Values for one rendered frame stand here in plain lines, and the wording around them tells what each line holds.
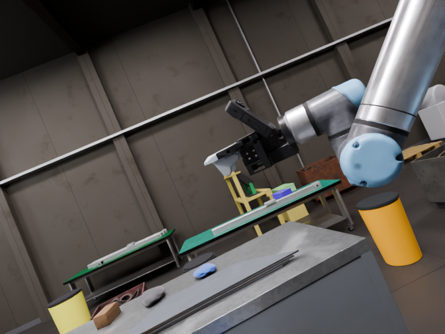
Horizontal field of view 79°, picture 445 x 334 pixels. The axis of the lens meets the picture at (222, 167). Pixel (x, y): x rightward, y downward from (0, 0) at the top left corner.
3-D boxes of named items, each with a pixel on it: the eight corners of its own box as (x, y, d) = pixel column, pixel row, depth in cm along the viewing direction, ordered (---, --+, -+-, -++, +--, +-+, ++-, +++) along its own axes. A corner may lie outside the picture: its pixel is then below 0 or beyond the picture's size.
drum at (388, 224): (373, 260, 278) (347, 206, 280) (405, 244, 281) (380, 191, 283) (400, 272, 239) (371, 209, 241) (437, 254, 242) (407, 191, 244)
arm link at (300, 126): (301, 104, 52) (302, 103, 59) (279, 115, 53) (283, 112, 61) (318, 139, 52) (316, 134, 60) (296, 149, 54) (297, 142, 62)
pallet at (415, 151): (414, 150, 716) (412, 146, 716) (446, 145, 621) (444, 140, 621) (369, 171, 706) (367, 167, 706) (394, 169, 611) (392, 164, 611)
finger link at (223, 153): (216, 161, 59) (251, 144, 56) (213, 155, 59) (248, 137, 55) (222, 156, 63) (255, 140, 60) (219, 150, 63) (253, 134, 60)
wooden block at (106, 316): (110, 325, 107) (104, 313, 108) (97, 330, 108) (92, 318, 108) (121, 311, 117) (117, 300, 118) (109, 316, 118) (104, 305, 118)
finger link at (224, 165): (209, 185, 62) (244, 169, 59) (197, 162, 62) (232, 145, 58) (214, 181, 65) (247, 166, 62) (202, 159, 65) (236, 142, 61)
